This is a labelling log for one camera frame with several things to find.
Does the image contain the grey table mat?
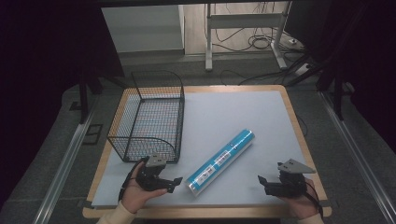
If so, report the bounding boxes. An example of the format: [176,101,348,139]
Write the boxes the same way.
[91,90,312,209]

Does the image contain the left hand-held gripper cable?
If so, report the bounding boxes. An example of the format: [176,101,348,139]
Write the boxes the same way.
[118,158,148,202]

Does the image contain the hand-held gripper cable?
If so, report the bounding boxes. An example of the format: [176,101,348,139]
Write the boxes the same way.
[118,158,148,202]
[303,180,325,218]

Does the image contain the white metal desk frame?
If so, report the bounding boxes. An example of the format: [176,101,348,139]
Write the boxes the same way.
[204,2,293,72]

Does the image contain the right hand-held gripper cable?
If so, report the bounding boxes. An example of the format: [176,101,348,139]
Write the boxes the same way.
[303,180,325,218]

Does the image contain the black wire mesh basket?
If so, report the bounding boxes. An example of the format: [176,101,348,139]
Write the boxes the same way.
[106,70,186,164]

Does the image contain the black stand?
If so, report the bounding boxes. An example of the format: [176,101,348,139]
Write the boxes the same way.
[78,73,125,125]
[316,68,353,121]

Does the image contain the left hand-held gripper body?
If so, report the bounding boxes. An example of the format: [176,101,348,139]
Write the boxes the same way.
[135,154,176,192]

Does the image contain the bundle of black floor cables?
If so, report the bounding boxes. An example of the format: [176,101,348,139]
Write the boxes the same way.
[214,3,316,87]

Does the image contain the black floor bracket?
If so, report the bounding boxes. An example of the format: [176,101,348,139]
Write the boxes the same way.
[82,123,104,146]

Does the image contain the white power strip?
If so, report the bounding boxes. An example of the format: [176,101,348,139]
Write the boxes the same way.
[293,63,314,77]

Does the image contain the aluminium floor rail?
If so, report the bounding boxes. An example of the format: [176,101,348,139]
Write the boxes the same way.
[32,102,98,224]
[318,91,396,224]

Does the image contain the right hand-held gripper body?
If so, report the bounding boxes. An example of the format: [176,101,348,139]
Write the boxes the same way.
[266,158,318,199]

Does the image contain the blue plastic wrap roll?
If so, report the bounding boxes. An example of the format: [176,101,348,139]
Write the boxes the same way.
[185,128,256,198]

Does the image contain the person's right hand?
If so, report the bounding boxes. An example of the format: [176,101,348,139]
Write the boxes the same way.
[279,177,320,220]

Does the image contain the white panel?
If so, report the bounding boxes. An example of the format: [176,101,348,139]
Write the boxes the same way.
[101,5,185,54]

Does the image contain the person's left hand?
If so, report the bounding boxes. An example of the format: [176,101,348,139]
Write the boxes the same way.
[120,161,169,215]

